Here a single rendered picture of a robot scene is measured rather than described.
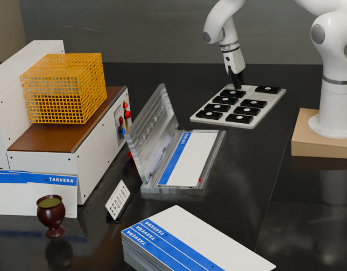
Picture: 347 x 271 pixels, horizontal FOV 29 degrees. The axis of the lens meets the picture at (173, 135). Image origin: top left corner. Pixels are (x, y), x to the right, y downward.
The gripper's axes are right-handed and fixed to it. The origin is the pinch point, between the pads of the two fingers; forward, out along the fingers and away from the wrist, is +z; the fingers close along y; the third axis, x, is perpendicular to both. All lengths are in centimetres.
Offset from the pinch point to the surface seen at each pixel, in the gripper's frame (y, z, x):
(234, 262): -127, 6, -55
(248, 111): -24.0, 4.5, -13.9
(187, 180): -83, 5, -17
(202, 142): -56, 4, -9
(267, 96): -5.1, 5.6, -13.9
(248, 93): -4.5, 3.8, -5.4
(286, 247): -104, 16, -57
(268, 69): 28.2, 3.9, -1.4
